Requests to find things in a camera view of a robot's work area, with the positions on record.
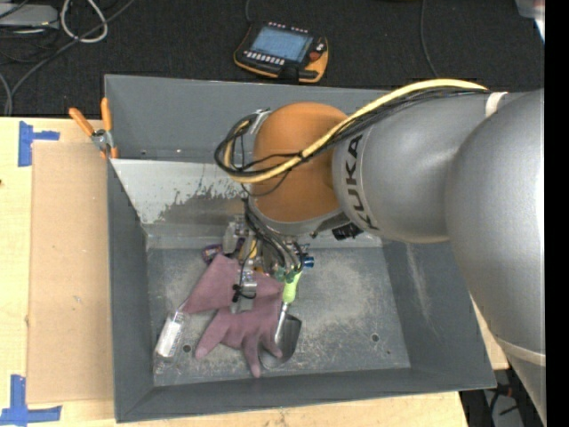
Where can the pink rubber glove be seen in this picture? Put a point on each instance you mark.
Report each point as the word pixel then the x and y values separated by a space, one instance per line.
pixel 235 327

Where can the brown cardboard board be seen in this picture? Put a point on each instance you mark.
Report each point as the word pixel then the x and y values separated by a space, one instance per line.
pixel 66 260

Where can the grey metal bin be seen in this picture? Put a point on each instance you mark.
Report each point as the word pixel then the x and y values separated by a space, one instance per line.
pixel 355 309

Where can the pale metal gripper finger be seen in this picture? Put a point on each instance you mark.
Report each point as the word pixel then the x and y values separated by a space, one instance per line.
pixel 236 306
pixel 249 276

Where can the clear plastic bottle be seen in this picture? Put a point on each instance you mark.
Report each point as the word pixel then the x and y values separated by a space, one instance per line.
pixel 171 336

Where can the small purple packet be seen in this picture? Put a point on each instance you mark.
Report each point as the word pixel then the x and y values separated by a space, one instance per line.
pixel 210 252

